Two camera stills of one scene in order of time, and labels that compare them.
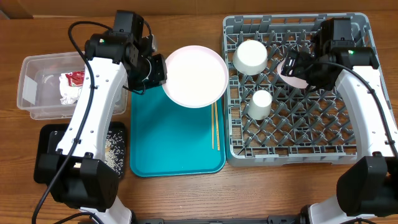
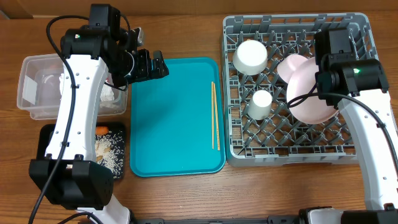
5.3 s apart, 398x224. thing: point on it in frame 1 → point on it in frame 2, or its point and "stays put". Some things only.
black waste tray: x=48 y=137 stays put
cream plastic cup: x=260 y=104 stays put
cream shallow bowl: x=250 y=57 stays put
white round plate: x=196 y=76 → x=315 y=109
